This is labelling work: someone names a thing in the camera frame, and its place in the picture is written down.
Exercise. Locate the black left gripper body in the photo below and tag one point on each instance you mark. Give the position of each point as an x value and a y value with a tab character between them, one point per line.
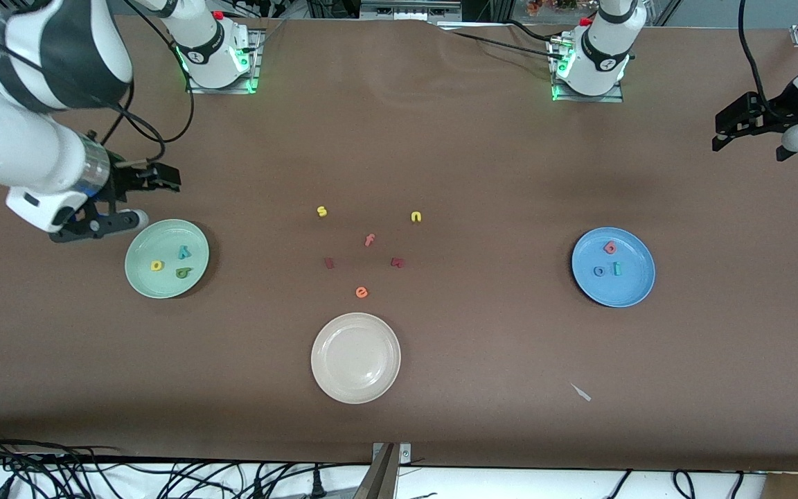
777	111

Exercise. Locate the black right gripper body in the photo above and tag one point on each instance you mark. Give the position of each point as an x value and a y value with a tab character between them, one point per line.
122	180

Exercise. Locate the green letter p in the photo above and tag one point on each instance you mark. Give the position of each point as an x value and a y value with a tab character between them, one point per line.
180	273

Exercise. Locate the pink letter b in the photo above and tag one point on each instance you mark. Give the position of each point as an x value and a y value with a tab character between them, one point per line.
607	247

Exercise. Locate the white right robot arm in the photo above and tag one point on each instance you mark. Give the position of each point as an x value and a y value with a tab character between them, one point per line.
18	152

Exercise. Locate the green plate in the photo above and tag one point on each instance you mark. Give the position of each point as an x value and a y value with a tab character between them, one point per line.
149	235

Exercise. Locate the blue plate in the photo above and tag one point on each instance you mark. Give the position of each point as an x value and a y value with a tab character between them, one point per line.
621	291

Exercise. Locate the orange flower decoration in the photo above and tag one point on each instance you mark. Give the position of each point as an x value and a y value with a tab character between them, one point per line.
544	7

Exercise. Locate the brown table cover mat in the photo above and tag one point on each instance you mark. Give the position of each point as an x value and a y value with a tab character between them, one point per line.
399	138

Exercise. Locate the beige plate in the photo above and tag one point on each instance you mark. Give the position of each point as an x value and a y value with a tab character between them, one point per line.
355	358

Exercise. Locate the white tape scrap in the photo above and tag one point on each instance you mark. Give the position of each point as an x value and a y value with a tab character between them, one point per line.
581	392

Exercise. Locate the grey power strip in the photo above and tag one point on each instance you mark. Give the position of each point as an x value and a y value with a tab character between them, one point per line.
406	10

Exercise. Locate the black power plug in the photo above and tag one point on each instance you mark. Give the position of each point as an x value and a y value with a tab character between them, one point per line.
316	482

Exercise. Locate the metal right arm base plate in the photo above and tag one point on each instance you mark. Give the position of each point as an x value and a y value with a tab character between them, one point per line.
250	69

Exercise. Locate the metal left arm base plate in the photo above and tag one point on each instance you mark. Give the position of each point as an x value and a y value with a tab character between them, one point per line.
560	93

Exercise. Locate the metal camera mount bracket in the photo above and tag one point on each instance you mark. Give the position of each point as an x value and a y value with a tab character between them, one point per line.
382	478

